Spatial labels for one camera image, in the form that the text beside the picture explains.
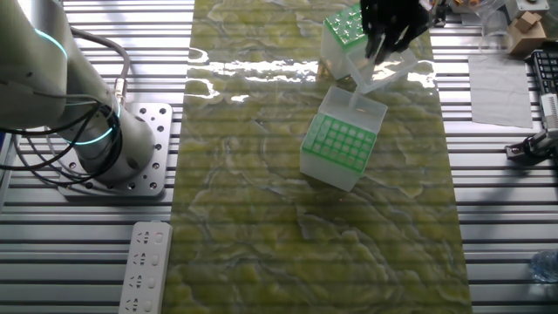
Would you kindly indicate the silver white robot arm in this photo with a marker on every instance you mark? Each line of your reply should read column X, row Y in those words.
column 43, row 65

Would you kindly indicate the grey metal device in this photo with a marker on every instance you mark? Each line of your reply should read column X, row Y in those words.
column 527, row 5

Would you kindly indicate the brown cardboard box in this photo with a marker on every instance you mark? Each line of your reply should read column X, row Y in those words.
column 527, row 37

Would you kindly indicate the black metal bracket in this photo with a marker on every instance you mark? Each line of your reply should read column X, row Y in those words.
column 439, row 17

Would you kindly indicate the white power strip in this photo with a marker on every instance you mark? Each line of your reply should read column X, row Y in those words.
column 146, row 279

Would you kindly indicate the green marble patterned mat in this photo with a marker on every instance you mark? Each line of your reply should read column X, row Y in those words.
column 261, row 218

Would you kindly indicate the black keyboard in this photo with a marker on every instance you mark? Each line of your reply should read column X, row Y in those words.
column 547, row 72

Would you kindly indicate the clear water bottle blue cap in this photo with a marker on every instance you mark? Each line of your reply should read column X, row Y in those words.
column 547, row 266

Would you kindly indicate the white paper sheet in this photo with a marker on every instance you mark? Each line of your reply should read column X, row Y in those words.
column 501, row 91

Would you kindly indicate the clear plastic container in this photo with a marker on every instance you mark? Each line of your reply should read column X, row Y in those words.
column 494, row 30

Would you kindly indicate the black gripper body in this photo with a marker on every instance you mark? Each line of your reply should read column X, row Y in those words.
column 392, row 13

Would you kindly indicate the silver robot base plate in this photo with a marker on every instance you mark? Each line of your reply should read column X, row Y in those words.
column 161, row 131

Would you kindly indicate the clear tip box green rack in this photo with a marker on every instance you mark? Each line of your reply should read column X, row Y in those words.
column 335, row 56
column 331, row 174

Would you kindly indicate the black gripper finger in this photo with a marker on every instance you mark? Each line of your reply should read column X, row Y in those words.
column 374, row 41
column 399, row 41

